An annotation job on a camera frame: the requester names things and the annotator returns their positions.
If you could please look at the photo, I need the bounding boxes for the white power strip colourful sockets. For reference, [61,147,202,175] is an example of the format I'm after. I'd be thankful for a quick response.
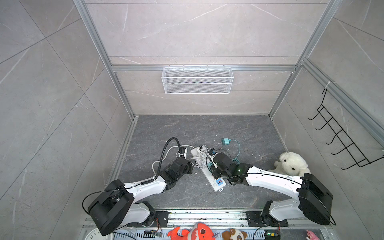
[192,156,227,192]

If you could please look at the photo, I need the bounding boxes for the teal charger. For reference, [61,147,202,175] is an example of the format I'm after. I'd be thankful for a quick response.
[222,138,231,146]

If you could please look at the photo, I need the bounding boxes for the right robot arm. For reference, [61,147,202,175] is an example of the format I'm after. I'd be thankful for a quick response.
[206,153,336,226]

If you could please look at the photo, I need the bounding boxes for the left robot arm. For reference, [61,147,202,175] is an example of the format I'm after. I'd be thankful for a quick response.
[86,157,193,236]

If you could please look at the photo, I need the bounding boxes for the white plush seal toy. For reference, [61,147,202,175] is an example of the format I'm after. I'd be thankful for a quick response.
[269,152,311,177]

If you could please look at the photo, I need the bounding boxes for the brown white plush dog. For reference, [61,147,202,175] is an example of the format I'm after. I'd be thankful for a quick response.
[222,229,248,240]

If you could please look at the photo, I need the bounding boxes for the red plush lobster toy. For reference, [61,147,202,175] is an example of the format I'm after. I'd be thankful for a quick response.
[167,223,216,240]

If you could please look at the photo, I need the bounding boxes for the pink plush toy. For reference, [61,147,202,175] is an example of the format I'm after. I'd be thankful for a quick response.
[306,230,320,240]

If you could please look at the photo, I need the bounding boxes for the white round clock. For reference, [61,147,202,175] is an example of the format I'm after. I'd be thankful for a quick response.
[85,229,114,240]

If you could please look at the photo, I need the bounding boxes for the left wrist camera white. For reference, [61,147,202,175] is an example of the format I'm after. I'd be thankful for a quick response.
[177,147,188,159]

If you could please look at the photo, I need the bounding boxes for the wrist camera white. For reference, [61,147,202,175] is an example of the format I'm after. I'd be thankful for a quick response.
[208,149,217,168]
[177,147,188,159]

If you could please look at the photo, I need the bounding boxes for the white power strip cord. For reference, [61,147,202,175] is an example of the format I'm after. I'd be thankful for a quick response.
[151,144,196,176]

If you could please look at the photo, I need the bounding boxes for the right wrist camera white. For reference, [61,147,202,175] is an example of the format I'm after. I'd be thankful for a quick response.
[208,149,217,168]

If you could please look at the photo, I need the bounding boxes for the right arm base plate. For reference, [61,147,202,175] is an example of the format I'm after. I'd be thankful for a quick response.
[245,211,289,227]

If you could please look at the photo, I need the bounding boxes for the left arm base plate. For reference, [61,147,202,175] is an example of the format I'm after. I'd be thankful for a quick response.
[141,211,169,228]

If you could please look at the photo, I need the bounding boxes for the white wire mesh basket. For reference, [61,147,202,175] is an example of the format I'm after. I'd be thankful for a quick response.
[162,67,234,95]

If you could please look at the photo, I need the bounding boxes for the black wall hook rack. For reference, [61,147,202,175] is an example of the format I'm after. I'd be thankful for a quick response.
[308,89,384,171]

